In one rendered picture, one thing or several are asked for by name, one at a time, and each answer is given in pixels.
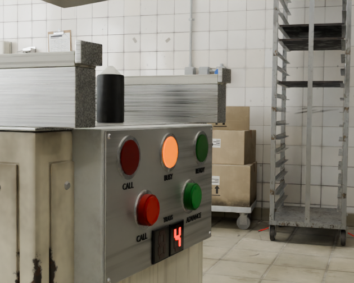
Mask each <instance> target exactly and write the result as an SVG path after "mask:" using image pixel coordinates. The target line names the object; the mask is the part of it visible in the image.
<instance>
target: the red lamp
mask: <svg viewBox="0 0 354 283"><path fill-rule="evenodd" d="M138 164H139V149H138V146H137V144H136V142H135V141H133V140H128V141H127V142H126V143H125V144H124V146H123V148H122V151H121V166H122V169H123V171H124V172H125V173H126V174H127V175H132V174H133V173H134V172H135V171H136V169H137V167H138Z"/></svg>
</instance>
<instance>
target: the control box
mask: <svg viewBox="0 0 354 283"><path fill-rule="evenodd" d="M71 132H72V161H74V283H117V282H119V281H121V280H123V279H126V278H128V277H130V276H132V275H134V274H136V273H138V272H140V271H142V270H144V269H146V268H148V267H150V266H153V265H154V264H156V263H158V262H160V261H163V260H164V259H166V258H168V257H171V256H173V255H175V254H177V253H179V252H181V251H183V250H185V249H187V248H189V247H191V246H194V245H196V244H198V243H200V242H202V241H204V240H206V239H208V238H210V237H211V202H212V125H211V124H169V125H137V126H105V127H90V128H74V129H73V130H72V131H71ZM202 134H203V135H205V136H206V138H207V142H208V152H207V157H206V159H205V160H204V161H203V162H200V161H199V160H198V157H197V152H196V147H197V140H198V138H199V136H200V135H202ZM169 137H173V138H174V139H175V140H176V143H177V146H178V156H177V160H176V162H175V164H174V166H173V167H171V168H168V167H167V166H166V165H165V162H164V154H163V152H164V145H165V142H166V140H167V138H169ZM128 140H133V141H135V142H136V144H137V146H138V149H139V164H138V167H137V169H136V171H135V172H134V173H133V174H132V175H127V174H126V173H125V172H124V171H123V169H122V166H121V151H122V148H123V146H124V144H125V143H126V142H127V141H128ZM189 183H197V184H198V185H199V186H200V188H201V192H202V199H201V204H200V205H199V207H198V208H197V209H196V210H188V209H187V208H186V206H185V201H184V196H185V190H186V188H187V186H188V184H189ZM145 194H153V195H155V196H156V197H157V199H158V201H159V204H160V212H159V216H158V219H157V221H156V222H155V223H154V224H153V225H152V226H144V225H142V224H141V223H140V221H139V218H138V206H139V202H140V200H141V198H142V196H144V195H145ZM178 224H180V227H181V235H180V238H181V246H180V250H178V251H176V252H175V249H174V240H175V238H174V229H175V225H178ZM162 230H165V233H166V241H165V244H166V253H165V257H163V258H161V259H160V256H158V247H160V245H159V244H158V236H159V235H160V231H162Z"/></svg>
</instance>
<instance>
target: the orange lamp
mask: <svg viewBox="0 0 354 283"><path fill-rule="evenodd" d="M163 154H164V162H165V165H166V166H167V167H168V168H171V167H173V166H174V164H175V162H176V160H177V156H178V146H177V143H176V140H175V139H174V138H173V137H169V138H167V140H166V142H165V145H164V152H163Z"/></svg>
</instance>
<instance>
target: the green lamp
mask: <svg viewBox="0 0 354 283"><path fill-rule="evenodd" d="M196 152H197V157H198V160H199V161H200V162H203V161H204V160H205V159H206V157H207V152H208V142H207V138H206V136H205V135H203V134H202V135H200V136H199V138H198V140H197V147H196Z"/></svg>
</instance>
